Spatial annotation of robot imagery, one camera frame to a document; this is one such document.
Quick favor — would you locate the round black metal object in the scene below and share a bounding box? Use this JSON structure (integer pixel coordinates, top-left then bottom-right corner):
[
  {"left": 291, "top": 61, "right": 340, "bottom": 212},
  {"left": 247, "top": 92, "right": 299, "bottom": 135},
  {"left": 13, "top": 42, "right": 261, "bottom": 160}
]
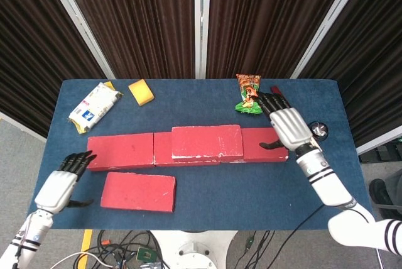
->
[{"left": 309, "top": 121, "right": 330, "bottom": 141}]

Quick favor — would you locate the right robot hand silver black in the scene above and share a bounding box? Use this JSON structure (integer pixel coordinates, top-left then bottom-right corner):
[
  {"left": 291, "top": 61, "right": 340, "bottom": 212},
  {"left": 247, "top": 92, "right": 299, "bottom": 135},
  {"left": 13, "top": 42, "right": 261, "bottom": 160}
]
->
[{"left": 256, "top": 91, "right": 317, "bottom": 152}]

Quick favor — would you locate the green orange snack bag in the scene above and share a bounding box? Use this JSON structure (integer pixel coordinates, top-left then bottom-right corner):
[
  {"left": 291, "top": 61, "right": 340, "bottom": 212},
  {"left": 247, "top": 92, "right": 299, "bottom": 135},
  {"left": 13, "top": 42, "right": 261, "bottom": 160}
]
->
[{"left": 235, "top": 74, "right": 264, "bottom": 115}]

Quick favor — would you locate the white cable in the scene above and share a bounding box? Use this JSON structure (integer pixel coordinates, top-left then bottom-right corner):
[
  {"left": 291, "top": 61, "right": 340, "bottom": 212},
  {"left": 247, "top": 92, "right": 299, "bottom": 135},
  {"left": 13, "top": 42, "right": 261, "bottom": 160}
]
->
[{"left": 46, "top": 251, "right": 109, "bottom": 269}]

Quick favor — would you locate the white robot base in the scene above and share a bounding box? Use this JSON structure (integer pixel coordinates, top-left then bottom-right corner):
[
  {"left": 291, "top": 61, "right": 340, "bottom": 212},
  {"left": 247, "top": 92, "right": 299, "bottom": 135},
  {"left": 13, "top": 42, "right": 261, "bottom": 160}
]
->
[{"left": 149, "top": 230, "right": 237, "bottom": 269}]

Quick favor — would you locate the black cable bundle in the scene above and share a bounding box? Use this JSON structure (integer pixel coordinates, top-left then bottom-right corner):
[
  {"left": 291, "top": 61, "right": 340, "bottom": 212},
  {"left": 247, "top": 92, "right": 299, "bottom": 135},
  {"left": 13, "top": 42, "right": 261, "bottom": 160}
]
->
[
  {"left": 240, "top": 202, "right": 329, "bottom": 269},
  {"left": 92, "top": 230, "right": 166, "bottom": 269}
]

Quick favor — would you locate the white tissue pack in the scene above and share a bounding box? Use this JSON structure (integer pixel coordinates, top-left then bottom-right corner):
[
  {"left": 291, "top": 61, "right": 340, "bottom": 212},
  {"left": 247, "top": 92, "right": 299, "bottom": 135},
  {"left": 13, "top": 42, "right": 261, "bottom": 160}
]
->
[{"left": 67, "top": 82, "right": 124, "bottom": 134}]

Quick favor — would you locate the green circuit board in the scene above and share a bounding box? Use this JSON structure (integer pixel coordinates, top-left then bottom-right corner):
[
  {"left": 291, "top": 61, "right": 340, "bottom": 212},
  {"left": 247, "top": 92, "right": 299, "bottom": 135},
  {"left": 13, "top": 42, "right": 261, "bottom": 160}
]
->
[{"left": 136, "top": 246, "right": 157, "bottom": 263}]

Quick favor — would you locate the black shoe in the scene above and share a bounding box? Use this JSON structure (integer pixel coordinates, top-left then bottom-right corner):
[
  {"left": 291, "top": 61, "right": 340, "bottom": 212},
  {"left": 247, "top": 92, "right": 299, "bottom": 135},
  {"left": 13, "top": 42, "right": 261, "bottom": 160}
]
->
[{"left": 369, "top": 178, "right": 402, "bottom": 219}]

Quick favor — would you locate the red brick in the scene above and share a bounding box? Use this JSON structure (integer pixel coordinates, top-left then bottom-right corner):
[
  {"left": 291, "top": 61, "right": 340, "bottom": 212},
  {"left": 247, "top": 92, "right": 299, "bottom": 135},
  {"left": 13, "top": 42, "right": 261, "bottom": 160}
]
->
[
  {"left": 153, "top": 131, "right": 222, "bottom": 167},
  {"left": 171, "top": 124, "right": 244, "bottom": 160},
  {"left": 220, "top": 127, "right": 290, "bottom": 163},
  {"left": 86, "top": 133, "right": 156, "bottom": 172},
  {"left": 100, "top": 172, "right": 177, "bottom": 214}
]

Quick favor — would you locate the yellow sponge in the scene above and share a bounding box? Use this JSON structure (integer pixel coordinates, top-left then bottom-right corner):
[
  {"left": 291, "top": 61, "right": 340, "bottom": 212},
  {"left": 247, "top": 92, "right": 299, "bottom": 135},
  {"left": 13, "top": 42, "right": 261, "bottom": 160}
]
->
[{"left": 128, "top": 79, "right": 155, "bottom": 106}]

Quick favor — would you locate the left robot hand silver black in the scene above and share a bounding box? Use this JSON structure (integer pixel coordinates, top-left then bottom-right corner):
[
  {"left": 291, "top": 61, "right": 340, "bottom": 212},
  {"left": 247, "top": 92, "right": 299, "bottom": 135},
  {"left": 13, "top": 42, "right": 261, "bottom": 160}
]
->
[{"left": 33, "top": 151, "right": 97, "bottom": 215}]

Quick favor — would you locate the blue table cloth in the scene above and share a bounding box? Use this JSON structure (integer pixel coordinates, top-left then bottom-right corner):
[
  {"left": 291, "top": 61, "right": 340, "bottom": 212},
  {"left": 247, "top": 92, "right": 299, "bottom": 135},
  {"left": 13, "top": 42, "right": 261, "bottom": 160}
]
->
[{"left": 24, "top": 79, "right": 377, "bottom": 231}]

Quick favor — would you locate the brown pleated curtain panel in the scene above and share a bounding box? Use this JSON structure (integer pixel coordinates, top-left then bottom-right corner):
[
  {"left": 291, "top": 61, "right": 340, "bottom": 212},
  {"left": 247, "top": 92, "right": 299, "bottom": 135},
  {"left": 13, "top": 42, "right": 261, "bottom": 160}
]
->
[
  {"left": 58, "top": 0, "right": 202, "bottom": 80},
  {"left": 298, "top": 0, "right": 402, "bottom": 150},
  {"left": 0, "top": 0, "right": 107, "bottom": 138},
  {"left": 205, "top": 0, "right": 354, "bottom": 79}
]

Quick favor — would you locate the white partition post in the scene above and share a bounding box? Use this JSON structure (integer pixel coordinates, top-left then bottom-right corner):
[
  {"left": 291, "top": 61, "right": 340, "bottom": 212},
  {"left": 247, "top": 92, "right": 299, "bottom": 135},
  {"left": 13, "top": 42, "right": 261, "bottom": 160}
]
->
[
  {"left": 193, "top": 0, "right": 212, "bottom": 80},
  {"left": 356, "top": 130, "right": 402, "bottom": 156},
  {"left": 40, "top": 0, "right": 116, "bottom": 80},
  {"left": 290, "top": 0, "right": 376, "bottom": 79}
]

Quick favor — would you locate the dark red long box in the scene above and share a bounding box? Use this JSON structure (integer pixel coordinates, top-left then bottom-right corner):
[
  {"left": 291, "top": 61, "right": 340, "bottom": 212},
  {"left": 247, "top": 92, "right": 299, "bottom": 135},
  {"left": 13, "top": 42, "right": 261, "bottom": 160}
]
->
[{"left": 270, "top": 85, "right": 323, "bottom": 153}]

